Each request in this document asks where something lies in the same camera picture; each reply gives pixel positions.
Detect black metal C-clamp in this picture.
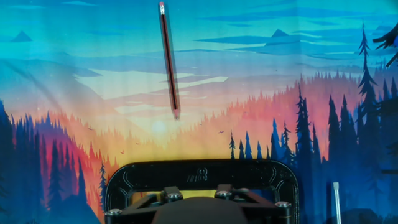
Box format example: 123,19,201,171
104,159,342,224

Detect sunset forest printed cloth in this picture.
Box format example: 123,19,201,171
0,0,398,224

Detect red black striped pencil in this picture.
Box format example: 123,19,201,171
157,1,182,121

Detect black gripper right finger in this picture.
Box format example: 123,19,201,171
214,184,293,224

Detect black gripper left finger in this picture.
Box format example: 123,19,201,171
104,185,184,224

